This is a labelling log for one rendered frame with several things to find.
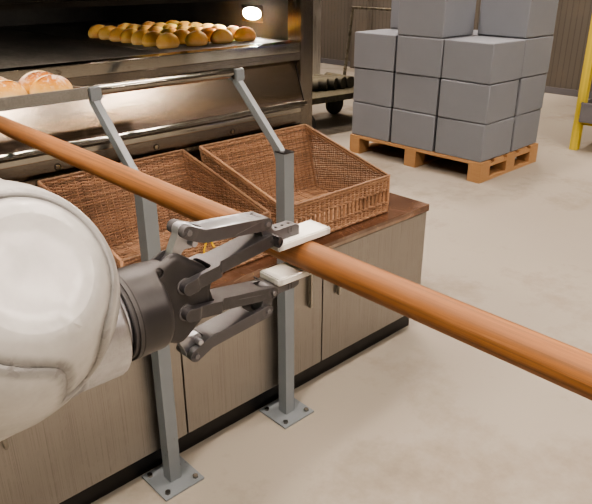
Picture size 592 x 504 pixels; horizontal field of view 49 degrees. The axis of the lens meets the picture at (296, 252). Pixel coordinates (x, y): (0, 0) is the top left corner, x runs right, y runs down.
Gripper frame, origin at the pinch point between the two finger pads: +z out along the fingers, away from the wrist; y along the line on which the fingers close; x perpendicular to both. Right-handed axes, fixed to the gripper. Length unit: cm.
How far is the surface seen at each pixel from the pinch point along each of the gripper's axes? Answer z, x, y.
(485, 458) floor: 118, -35, 119
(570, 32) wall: 763, -333, 41
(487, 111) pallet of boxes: 371, -200, 65
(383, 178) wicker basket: 144, -106, 46
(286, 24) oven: 147, -164, -6
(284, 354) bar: 85, -96, 93
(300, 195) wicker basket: 135, -142, 60
